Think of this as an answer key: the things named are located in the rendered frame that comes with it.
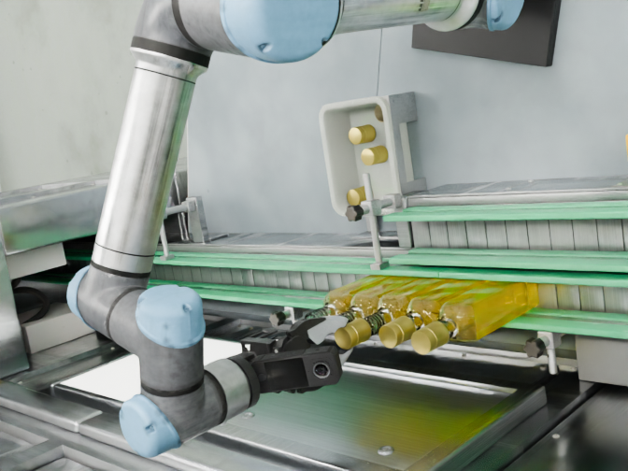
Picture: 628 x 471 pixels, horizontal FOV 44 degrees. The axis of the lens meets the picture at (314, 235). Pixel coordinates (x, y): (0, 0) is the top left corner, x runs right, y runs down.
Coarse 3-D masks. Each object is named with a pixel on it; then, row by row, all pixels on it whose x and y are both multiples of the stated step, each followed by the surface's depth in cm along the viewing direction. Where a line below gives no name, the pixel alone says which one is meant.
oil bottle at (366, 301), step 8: (392, 280) 132; (400, 280) 131; (408, 280) 130; (376, 288) 128; (384, 288) 128; (392, 288) 127; (352, 296) 126; (360, 296) 125; (368, 296) 124; (376, 296) 124; (352, 304) 125; (360, 304) 123; (368, 304) 123; (376, 304) 123; (368, 312) 123; (376, 312) 123
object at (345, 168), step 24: (336, 120) 156; (360, 120) 157; (384, 120) 143; (336, 144) 157; (360, 144) 158; (384, 144) 154; (336, 168) 157; (360, 168) 160; (384, 168) 155; (336, 192) 157; (384, 192) 157
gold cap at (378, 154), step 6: (366, 150) 152; (372, 150) 151; (378, 150) 152; (384, 150) 153; (366, 156) 152; (372, 156) 151; (378, 156) 152; (384, 156) 153; (366, 162) 152; (372, 162) 151; (378, 162) 153; (384, 162) 154
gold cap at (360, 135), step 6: (360, 126) 153; (366, 126) 154; (372, 126) 155; (354, 132) 153; (360, 132) 152; (366, 132) 153; (372, 132) 154; (354, 138) 153; (360, 138) 152; (366, 138) 153; (372, 138) 155; (354, 144) 153
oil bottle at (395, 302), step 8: (416, 280) 129; (424, 280) 128; (432, 280) 127; (440, 280) 126; (448, 280) 127; (400, 288) 125; (408, 288) 124; (416, 288) 124; (424, 288) 123; (432, 288) 124; (384, 296) 122; (392, 296) 121; (400, 296) 120; (408, 296) 120; (384, 304) 120; (392, 304) 119; (400, 304) 119; (392, 312) 119; (400, 312) 119
